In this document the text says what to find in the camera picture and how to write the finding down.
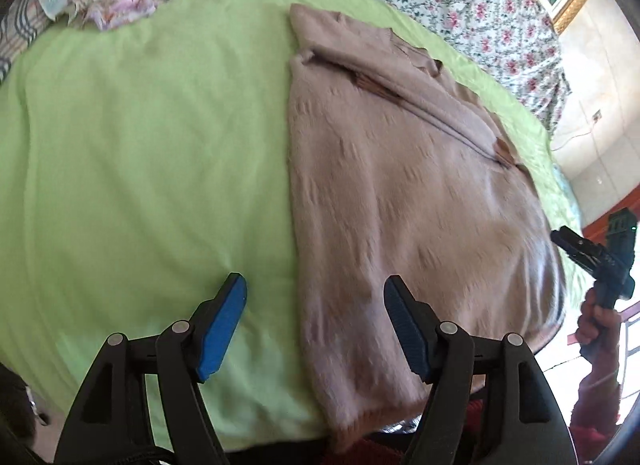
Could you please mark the beige fuzzy sweater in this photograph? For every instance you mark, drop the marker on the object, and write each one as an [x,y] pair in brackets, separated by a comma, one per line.
[400,195]

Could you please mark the person's right forearm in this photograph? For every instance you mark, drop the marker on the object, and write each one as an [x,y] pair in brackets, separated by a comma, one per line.
[597,395]

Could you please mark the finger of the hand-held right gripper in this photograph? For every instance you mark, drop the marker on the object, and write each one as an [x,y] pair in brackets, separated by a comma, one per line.
[575,245]

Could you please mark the light green blanket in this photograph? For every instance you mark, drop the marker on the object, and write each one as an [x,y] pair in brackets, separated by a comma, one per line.
[150,155]

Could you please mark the plaid pillow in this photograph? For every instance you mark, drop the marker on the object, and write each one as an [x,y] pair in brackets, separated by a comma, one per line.
[17,27]

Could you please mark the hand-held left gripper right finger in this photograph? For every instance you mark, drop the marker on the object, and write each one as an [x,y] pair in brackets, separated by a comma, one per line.
[403,327]

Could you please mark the person's right hand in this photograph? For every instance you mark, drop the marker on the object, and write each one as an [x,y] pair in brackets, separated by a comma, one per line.
[595,322]

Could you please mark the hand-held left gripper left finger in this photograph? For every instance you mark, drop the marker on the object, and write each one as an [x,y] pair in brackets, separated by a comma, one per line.
[223,325]

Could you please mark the rose print floral bedsheet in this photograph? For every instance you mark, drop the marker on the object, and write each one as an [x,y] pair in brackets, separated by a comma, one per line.
[450,0]

